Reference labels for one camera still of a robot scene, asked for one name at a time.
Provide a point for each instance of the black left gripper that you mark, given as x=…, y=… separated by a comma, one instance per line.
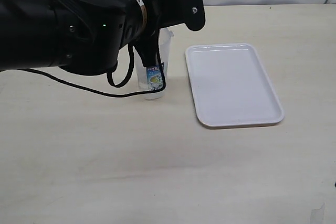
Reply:
x=140, y=22

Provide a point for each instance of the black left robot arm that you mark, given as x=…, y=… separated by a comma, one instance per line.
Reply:
x=84, y=36

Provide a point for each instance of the clear plastic tall container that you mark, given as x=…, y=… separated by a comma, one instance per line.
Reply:
x=150, y=78

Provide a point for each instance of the white rectangular plastic tray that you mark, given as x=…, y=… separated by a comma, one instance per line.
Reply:
x=230, y=87

